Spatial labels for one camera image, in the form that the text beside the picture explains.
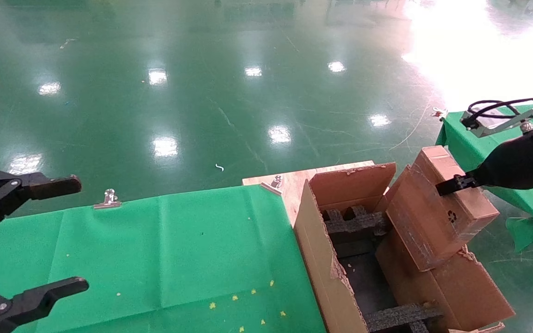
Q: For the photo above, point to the large open cardboard carton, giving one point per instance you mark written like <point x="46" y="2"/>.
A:
<point x="319" y="259"/>

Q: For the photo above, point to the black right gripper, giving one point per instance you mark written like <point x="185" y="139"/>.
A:
<point x="516" y="162"/>

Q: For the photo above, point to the black foam insert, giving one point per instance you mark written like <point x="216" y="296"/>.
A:
<point x="354" y="224"/>
<point x="400" y="317"/>

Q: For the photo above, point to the silver binder clip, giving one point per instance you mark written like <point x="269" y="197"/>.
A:
<point x="273" y="186"/>
<point x="108" y="200"/>

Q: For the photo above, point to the green tablecloth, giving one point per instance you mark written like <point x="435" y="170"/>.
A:
<point x="463" y="145"/>
<point x="178" y="259"/>

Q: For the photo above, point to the narrow taped cardboard box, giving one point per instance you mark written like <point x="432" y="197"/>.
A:
<point x="424" y="226"/>

